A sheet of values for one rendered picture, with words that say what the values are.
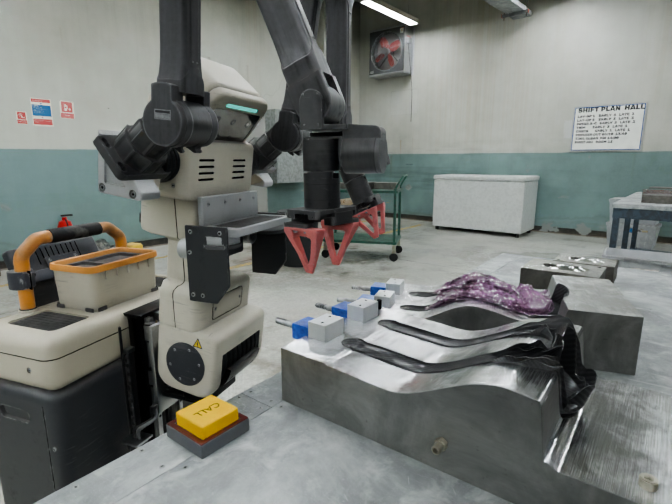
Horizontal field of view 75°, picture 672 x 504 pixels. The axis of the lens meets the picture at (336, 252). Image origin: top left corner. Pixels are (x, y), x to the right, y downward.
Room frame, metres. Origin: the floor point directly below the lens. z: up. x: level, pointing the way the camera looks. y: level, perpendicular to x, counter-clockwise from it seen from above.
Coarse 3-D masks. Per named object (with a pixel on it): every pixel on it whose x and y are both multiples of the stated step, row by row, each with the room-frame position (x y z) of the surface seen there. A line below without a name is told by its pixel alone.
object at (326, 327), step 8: (280, 320) 0.74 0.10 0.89; (288, 320) 0.73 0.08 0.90; (304, 320) 0.71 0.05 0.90; (312, 320) 0.68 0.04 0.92; (320, 320) 0.68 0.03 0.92; (328, 320) 0.68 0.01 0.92; (336, 320) 0.68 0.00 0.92; (296, 328) 0.70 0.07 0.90; (304, 328) 0.68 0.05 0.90; (312, 328) 0.67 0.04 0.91; (320, 328) 0.66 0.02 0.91; (328, 328) 0.66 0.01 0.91; (336, 328) 0.68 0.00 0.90; (296, 336) 0.70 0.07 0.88; (312, 336) 0.67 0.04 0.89; (320, 336) 0.66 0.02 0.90; (328, 336) 0.66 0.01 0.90; (336, 336) 0.68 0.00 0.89
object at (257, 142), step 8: (264, 136) 1.17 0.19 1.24; (256, 144) 1.18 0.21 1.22; (264, 144) 1.16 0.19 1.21; (264, 152) 1.17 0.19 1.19; (272, 152) 1.17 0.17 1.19; (280, 152) 1.19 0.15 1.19; (264, 160) 1.17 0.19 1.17; (272, 160) 1.19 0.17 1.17; (264, 168) 1.19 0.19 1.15; (272, 168) 1.24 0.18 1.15
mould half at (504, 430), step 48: (384, 336) 0.68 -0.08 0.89; (480, 336) 0.66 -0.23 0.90; (528, 336) 0.57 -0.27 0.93; (288, 384) 0.62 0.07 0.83; (336, 384) 0.57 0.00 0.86; (384, 384) 0.53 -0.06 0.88; (432, 384) 0.50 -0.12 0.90; (480, 384) 0.45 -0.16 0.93; (528, 384) 0.44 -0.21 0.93; (624, 384) 0.57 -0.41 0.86; (384, 432) 0.52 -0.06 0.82; (432, 432) 0.48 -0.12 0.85; (480, 432) 0.44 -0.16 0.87; (528, 432) 0.41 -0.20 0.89; (576, 432) 0.46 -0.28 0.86; (624, 432) 0.46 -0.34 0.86; (480, 480) 0.44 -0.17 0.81; (528, 480) 0.41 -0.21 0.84; (576, 480) 0.38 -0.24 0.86; (624, 480) 0.38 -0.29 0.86
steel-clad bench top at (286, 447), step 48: (624, 288) 1.26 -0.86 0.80; (288, 432) 0.55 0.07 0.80; (336, 432) 0.55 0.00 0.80; (96, 480) 0.46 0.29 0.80; (144, 480) 0.46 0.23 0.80; (192, 480) 0.46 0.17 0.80; (240, 480) 0.46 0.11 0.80; (288, 480) 0.46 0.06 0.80; (336, 480) 0.46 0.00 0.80; (384, 480) 0.46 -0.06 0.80; (432, 480) 0.46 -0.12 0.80
